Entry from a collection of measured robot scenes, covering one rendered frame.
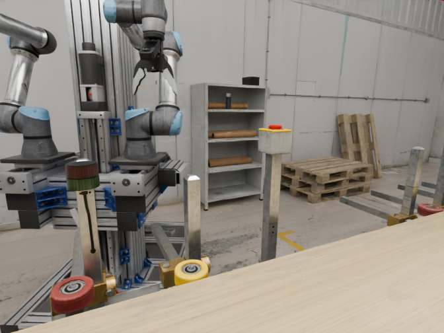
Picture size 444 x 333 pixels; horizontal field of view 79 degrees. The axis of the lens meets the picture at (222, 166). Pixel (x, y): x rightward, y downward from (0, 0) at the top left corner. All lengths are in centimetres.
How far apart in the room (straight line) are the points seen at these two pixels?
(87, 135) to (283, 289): 120
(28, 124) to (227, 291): 121
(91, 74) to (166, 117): 42
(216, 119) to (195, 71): 67
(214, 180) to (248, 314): 337
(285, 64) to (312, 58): 57
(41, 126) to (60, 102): 182
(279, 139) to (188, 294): 46
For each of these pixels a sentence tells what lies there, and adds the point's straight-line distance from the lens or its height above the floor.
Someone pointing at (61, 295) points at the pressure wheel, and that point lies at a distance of 68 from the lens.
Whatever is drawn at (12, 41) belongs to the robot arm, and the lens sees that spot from 180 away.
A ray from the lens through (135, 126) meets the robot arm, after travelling 130.
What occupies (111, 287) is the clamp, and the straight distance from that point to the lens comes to 76.
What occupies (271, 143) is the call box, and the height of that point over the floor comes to 118.
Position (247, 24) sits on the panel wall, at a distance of 415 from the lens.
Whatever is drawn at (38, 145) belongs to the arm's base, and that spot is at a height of 110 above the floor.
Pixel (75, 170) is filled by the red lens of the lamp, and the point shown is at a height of 116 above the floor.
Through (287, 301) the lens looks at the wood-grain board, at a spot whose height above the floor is 90.
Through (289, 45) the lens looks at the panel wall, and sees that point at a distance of 455.
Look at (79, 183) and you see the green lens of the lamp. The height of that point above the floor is 113.
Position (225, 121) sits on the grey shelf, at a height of 109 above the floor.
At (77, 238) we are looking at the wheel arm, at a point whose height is 86.
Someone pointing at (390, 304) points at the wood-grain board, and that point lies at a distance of 69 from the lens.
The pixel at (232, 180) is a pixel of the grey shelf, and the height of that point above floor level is 21.
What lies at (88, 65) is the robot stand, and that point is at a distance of 150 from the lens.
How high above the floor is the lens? 128
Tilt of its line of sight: 12 degrees down
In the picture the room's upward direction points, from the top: 1 degrees clockwise
